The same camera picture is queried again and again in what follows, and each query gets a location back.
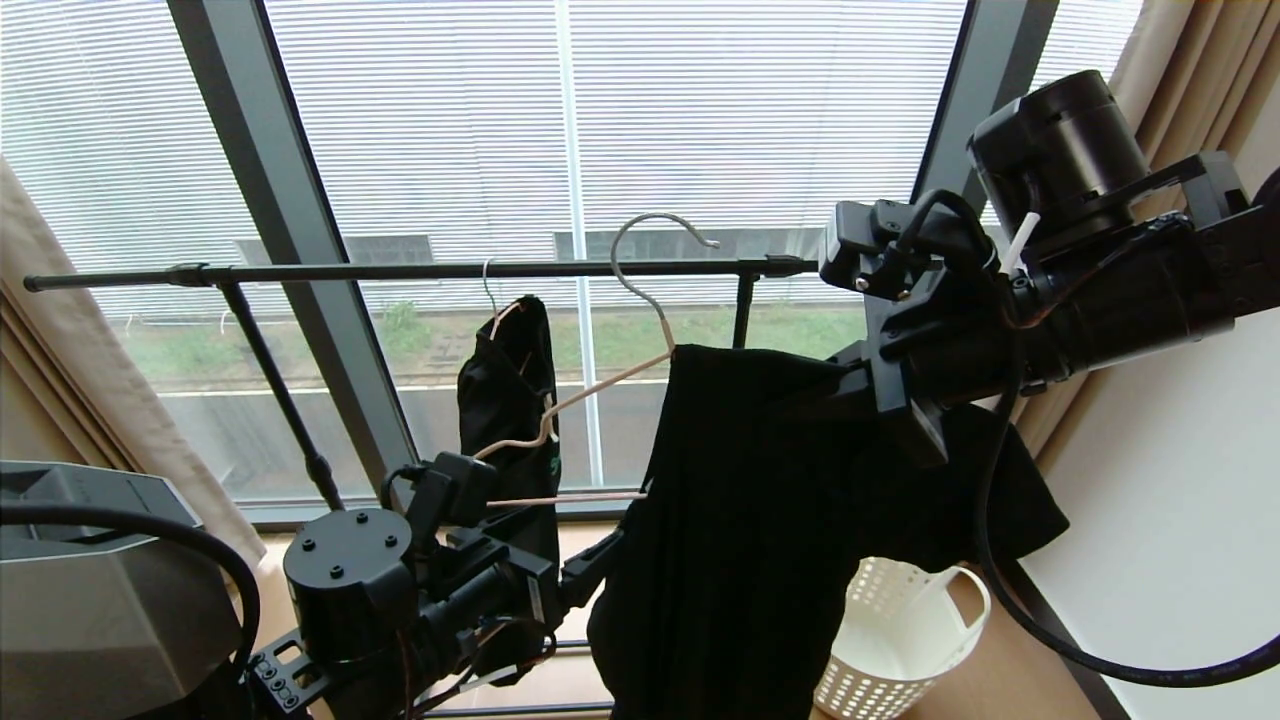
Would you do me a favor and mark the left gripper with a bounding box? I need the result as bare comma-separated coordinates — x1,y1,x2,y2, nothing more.
415,558,566,693

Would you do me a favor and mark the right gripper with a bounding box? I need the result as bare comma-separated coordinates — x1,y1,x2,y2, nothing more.
860,225,1233,469

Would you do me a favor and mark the black garment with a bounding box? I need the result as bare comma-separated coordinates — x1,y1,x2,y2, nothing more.
457,295,563,681

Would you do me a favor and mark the heap of clothes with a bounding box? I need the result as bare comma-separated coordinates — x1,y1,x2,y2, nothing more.
587,343,1071,720

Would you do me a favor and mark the pink clothes hanger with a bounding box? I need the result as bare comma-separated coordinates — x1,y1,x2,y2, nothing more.
483,260,526,341
472,212,721,508

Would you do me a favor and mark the black clothes rack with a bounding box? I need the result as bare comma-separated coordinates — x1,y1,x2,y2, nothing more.
25,255,821,720

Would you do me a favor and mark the white laundry basket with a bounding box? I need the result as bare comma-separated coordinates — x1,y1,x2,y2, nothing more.
815,557,993,720

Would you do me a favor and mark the beige curtain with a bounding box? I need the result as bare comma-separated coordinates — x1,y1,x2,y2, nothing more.
1010,0,1280,461
0,160,266,571

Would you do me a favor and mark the window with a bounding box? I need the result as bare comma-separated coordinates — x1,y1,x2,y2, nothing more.
0,0,1146,526

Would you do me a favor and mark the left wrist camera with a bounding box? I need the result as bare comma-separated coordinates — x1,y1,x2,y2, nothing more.
380,452,501,546

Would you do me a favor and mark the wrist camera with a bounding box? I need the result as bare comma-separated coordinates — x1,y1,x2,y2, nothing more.
380,452,501,546
818,198,1001,301

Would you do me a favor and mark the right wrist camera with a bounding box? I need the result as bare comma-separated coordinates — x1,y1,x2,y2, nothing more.
818,198,1001,301

